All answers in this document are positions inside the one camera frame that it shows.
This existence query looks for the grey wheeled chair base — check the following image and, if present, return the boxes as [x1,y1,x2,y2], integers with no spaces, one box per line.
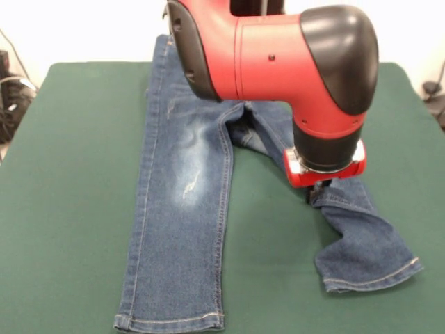
[421,80,445,132]

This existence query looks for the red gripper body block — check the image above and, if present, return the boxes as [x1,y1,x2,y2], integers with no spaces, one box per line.
[282,138,367,189]

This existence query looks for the dark green table cloth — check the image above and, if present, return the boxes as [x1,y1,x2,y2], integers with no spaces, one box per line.
[0,61,445,334]

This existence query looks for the blue denim jeans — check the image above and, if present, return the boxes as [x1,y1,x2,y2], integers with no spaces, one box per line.
[113,33,425,333]

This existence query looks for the black equipment with cables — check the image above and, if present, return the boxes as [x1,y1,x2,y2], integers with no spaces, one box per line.
[0,50,38,144]

